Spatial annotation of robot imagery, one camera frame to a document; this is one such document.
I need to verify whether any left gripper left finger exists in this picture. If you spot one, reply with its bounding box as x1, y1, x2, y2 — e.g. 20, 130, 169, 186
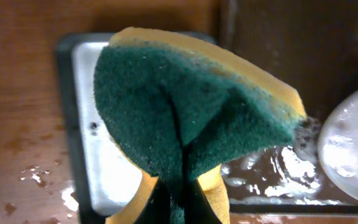
134, 180, 171, 224

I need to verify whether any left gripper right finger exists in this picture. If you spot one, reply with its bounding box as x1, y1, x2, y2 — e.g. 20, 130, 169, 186
184, 180, 221, 224

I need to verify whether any small black soapy tray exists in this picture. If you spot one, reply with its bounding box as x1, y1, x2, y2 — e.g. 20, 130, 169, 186
56, 33, 158, 223

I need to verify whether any pale green plate top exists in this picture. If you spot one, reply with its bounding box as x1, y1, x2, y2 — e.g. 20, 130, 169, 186
317, 90, 358, 200

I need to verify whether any large brown serving tray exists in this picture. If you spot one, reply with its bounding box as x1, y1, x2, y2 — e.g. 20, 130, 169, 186
219, 0, 358, 215

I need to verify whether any green yellow sponge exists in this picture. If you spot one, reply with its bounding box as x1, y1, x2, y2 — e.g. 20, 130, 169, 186
94, 27, 307, 223

